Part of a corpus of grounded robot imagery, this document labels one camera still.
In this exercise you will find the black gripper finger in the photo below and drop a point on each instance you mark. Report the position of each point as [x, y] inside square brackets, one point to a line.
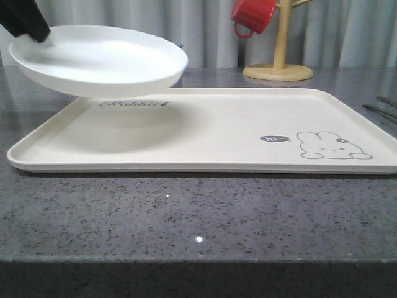
[24, 17]

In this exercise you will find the white round plate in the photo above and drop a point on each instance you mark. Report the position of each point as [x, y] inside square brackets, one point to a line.
[100, 61]

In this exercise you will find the silver metal chopstick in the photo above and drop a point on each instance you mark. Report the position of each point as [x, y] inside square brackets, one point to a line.
[388, 101]
[380, 110]

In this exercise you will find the red enamel mug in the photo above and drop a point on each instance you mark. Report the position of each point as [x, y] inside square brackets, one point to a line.
[254, 15]

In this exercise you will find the cream rabbit print tray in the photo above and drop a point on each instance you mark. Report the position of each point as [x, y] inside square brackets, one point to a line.
[260, 130]

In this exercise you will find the wooden mug tree stand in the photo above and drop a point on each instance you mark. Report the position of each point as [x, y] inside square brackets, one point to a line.
[279, 70]

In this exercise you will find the grey pleated curtain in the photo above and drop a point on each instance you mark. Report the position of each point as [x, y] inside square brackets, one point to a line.
[321, 33]

